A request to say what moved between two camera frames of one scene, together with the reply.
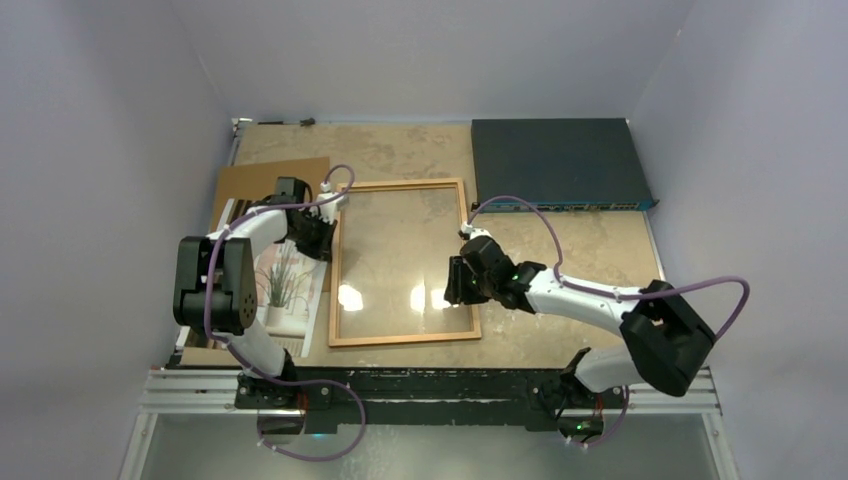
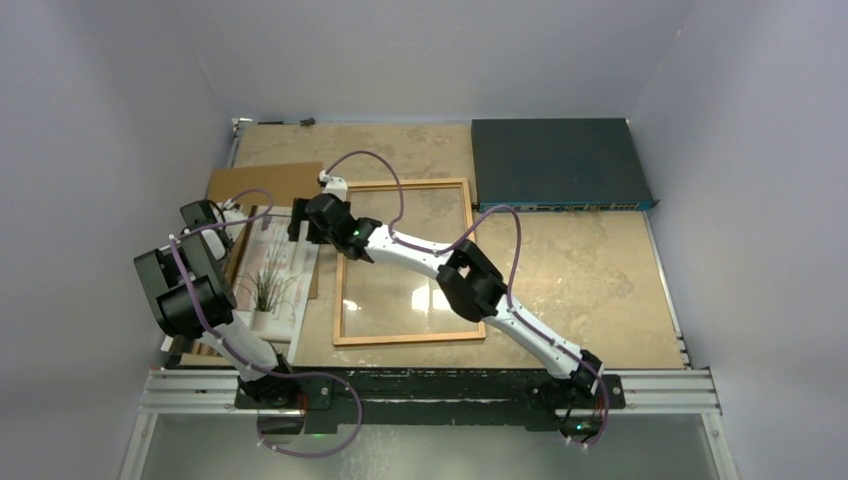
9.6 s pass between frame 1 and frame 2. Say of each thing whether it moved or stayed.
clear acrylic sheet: stayed
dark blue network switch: stayed
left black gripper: moved
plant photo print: moved
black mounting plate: stayed
